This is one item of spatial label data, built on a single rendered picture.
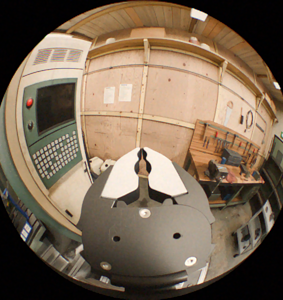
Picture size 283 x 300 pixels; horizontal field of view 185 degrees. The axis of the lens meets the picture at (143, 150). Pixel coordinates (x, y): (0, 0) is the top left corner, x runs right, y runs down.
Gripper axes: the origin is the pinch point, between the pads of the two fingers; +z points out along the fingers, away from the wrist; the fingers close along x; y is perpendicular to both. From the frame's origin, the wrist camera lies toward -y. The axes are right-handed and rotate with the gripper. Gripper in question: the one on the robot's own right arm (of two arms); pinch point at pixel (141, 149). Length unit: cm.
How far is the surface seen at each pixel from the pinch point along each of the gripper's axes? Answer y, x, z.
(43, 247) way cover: 61, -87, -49
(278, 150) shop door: 17, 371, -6
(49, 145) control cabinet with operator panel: 8, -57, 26
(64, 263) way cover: 68, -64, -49
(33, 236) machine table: 46, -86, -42
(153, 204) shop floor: 149, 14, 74
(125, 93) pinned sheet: -18, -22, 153
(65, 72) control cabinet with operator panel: -38, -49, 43
